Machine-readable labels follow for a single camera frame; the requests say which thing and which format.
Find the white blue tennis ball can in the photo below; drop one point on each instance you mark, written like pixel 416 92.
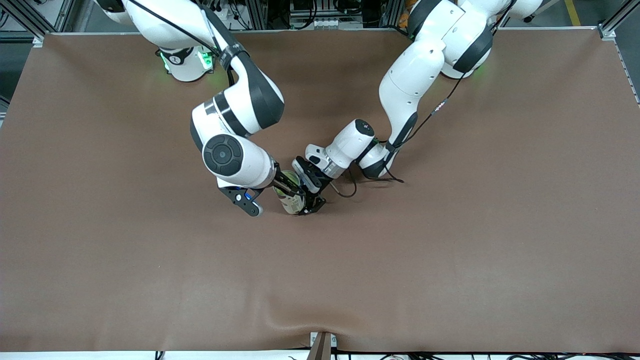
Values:
pixel 292 206

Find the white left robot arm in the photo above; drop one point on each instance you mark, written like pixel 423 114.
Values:
pixel 410 85

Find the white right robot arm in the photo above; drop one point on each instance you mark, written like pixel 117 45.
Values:
pixel 235 160

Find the smooth table cover mat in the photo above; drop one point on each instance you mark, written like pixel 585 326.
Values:
pixel 320 275

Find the white terminal block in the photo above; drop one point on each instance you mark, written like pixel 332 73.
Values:
pixel 330 22

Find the black electronics box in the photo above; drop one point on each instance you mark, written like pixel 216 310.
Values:
pixel 320 7

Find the orange mesh bag pile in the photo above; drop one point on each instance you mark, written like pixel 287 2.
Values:
pixel 404 20

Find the aluminium frame upright profile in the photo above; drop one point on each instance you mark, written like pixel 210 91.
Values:
pixel 392 12
pixel 257 12

